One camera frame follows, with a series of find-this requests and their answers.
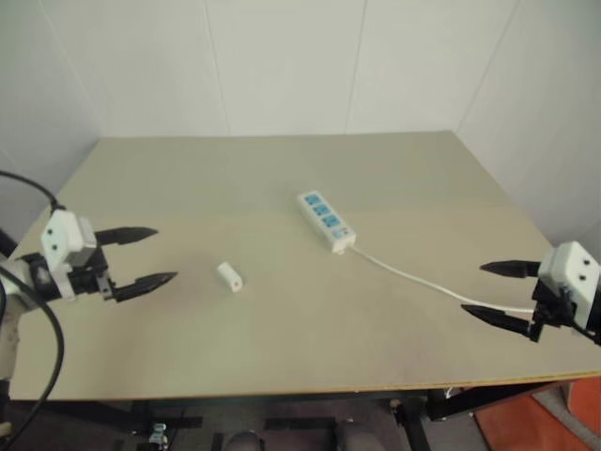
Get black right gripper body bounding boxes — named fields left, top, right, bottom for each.
left=527, top=275, right=578, bottom=345

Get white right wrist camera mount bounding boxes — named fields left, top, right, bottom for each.
left=536, top=241, right=601, bottom=330

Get dark rounded shape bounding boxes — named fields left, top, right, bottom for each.
left=223, top=428, right=265, bottom=451

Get black metal table frame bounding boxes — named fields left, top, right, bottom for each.
left=44, top=381, right=572, bottom=451

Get small white caster fitting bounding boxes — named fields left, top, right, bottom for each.
left=147, top=421, right=171, bottom=445

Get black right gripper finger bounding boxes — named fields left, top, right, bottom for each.
left=479, top=258, right=542, bottom=279
left=460, top=303, right=537, bottom=336

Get white power strip cord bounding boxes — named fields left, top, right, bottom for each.
left=348, top=245, right=537, bottom=316

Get white plug adapter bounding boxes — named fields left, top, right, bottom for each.
left=216, top=261, right=245, bottom=295

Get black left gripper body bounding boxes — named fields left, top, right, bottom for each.
left=62, top=244, right=117, bottom=303

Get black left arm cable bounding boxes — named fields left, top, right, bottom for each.
left=0, top=170, right=67, bottom=451

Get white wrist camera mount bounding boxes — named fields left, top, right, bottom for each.
left=39, top=209, right=98, bottom=300
left=536, top=241, right=601, bottom=330

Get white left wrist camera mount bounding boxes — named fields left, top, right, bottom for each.
left=39, top=209, right=98, bottom=300

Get white power strip blue sockets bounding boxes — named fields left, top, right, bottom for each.
left=296, top=189, right=358, bottom=257

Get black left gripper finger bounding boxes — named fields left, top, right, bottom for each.
left=110, top=272, right=179, bottom=303
left=94, top=226, right=160, bottom=247

